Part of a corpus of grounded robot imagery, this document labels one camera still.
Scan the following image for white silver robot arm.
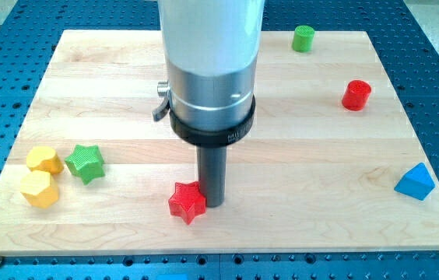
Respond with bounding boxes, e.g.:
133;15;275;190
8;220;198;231
157;0;265;148

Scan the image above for red star block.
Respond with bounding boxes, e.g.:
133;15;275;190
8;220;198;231
168;181;206;225

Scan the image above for green star block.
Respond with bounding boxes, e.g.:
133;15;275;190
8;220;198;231
65;145;105;185

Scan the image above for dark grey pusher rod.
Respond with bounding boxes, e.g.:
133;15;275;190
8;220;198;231
197;147;227;208

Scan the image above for wooden board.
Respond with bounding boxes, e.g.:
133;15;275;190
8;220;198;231
0;30;439;256

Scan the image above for green cylinder block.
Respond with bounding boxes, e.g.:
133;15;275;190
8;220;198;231
292;25;315;52

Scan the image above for red cylinder block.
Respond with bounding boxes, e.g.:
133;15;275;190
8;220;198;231
341;80;371;111

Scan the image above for yellow heart block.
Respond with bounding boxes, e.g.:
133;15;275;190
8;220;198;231
26;146;64;174

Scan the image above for yellow hexagon block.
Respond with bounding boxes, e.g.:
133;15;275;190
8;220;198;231
19;170;59;208

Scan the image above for blue triangle block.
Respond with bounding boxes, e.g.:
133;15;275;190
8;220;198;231
394;163;435;201

